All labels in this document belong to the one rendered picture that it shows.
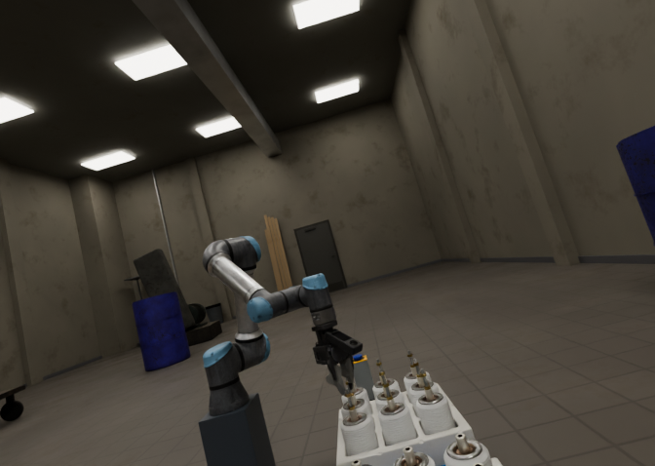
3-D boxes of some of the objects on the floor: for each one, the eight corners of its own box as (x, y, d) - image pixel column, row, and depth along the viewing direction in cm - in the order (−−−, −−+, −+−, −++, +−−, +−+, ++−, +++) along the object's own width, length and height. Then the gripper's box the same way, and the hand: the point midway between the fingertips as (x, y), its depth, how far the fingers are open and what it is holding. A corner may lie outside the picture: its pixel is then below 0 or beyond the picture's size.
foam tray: (354, 533, 99) (335, 464, 101) (351, 457, 137) (338, 408, 140) (492, 496, 98) (472, 428, 100) (451, 430, 137) (437, 382, 139)
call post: (371, 444, 143) (350, 365, 147) (370, 436, 150) (350, 360, 154) (389, 439, 143) (366, 360, 147) (387, 431, 150) (366, 355, 154)
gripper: (327, 319, 122) (343, 384, 119) (302, 330, 113) (321, 399, 111) (344, 317, 116) (364, 384, 113) (321, 328, 108) (340, 401, 105)
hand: (348, 387), depth 110 cm, fingers open, 3 cm apart
